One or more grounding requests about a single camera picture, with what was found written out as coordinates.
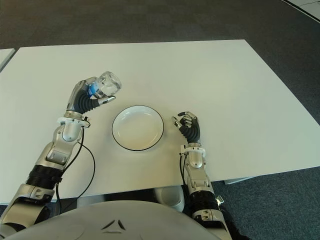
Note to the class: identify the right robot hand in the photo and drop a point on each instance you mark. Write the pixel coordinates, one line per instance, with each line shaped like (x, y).
(192, 131)

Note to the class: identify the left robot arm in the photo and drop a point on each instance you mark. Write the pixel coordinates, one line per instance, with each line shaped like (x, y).
(52, 155)

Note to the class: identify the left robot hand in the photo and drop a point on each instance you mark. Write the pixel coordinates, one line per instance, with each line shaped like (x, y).
(81, 100)

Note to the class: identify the clear water bottle blue cap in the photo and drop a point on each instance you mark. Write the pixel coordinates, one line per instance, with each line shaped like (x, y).
(110, 83)

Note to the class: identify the neighbouring white table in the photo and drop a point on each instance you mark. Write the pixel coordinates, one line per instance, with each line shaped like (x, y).
(5, 56)

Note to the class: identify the robot torso shell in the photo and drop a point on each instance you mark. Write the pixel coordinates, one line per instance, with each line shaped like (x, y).
(112, 222)

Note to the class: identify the white plate black rim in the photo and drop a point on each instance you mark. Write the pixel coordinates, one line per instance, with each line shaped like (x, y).
(137, 127)

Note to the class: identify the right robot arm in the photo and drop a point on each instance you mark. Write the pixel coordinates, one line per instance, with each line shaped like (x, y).
(200, 180)

